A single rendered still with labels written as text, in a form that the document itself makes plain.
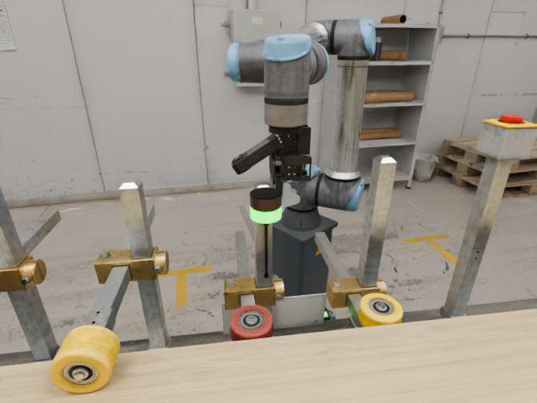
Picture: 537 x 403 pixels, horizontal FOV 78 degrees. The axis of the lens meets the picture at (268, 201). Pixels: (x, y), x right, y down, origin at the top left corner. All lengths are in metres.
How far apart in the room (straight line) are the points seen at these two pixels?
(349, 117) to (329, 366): 0.96
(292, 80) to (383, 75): 3.21
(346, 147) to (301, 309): 0.72
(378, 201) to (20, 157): 3.36
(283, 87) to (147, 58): 2.70
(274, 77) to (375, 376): 0.53
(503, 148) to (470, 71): 3.70
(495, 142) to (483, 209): 0.15
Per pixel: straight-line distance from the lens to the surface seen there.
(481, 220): 0.89
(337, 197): 1.42
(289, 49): 0.66
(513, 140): 0.82
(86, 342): 0.57
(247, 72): 0.83
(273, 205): 0.60
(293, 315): 0.89
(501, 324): 0.77
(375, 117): 3.88
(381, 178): 0.71
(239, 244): 0.94
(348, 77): 1.32
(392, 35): 3.86
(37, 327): 0.90
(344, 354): 0.61
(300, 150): 0.72
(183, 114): 3.34
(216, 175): 3.51
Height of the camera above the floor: 1.36
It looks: 25 degrees down
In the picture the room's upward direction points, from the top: straight up
